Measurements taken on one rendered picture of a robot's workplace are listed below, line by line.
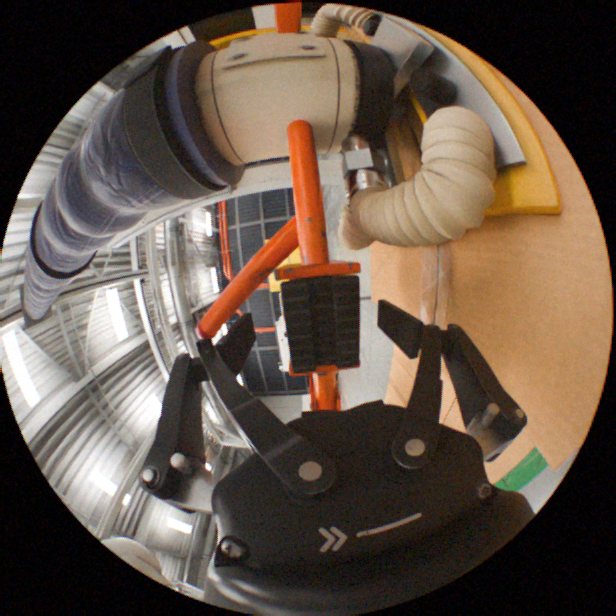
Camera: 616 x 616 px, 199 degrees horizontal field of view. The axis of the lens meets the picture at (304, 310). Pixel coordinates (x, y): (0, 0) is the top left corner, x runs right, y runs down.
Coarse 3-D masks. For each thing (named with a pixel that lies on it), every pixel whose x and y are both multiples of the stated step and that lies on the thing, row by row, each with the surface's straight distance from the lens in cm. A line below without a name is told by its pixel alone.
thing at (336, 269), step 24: (288, 264) 19; (336, 264) 12; (360, 264) 12; (288, 288) 11; (312, 288) 12; (336, 288) 11; (288, 312) 11; (312, 312) 12; (336, 312) 12; (288, 336) 12; (312, 336) 12; (336, 336) 12; (312, 360) 13; (336, 360) 13; (360, 360) 15
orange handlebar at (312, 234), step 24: (288, 24) 24; (288, 144) 17; (312, 144) 16; (312, 168) 15; (312, 192) 14; (312, 216) 13; (312, 240) 13; (312, 264) 13; (312, 384) 20; (336, 384) 20; (312, 408) 19; (336, 408) 20
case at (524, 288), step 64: (576, 192) 15; (384, 256) 31; (448, 256) 19; (512, 256) 15; (576, 256) 14; (448, 320) 20; (512, 320) 15; (576, 320) 14; (512, 384) 16; (576, 384) 15; (576, 448) 17
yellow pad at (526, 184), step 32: (416, 32) 25; (448, 64) 20; (480, 64) 19; (416, 96) 22; (448, 96) 17; (480, 96) 16; (512, 96) 16; (512, 128) 15; (512, 160) 14; (544, 160) 14; (512, 192) 14; (544, 192) 13
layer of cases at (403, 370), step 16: (400, 352) 114; (400, 368) 118; (416, 368) 101; (400, 384) 121; (448, 384) 83; (400, 400) 125; (448, 400) 85; (448, 416) 88; (464, 432) 83; (512, 448) 72; (528, 448) 69; (496, 464) 78; (512, 464) 74; (496, 480) 81
